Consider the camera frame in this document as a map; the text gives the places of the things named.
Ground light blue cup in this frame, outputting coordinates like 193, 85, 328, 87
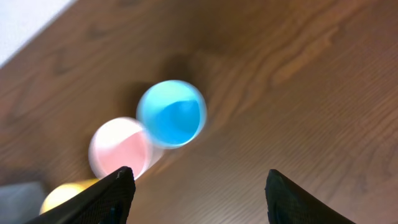
136, 80, 207, 149

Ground pink cup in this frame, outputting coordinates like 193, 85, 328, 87
88, 117, 164, 179

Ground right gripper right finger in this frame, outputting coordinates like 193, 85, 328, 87
265, 169, 354, 224

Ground yellow cup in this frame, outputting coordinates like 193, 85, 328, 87
39, 179, 98, 215

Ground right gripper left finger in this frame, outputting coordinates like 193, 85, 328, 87
26, 166, 136, 224

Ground clear plastic storage container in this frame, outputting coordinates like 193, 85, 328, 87
0, 182, 45, 224

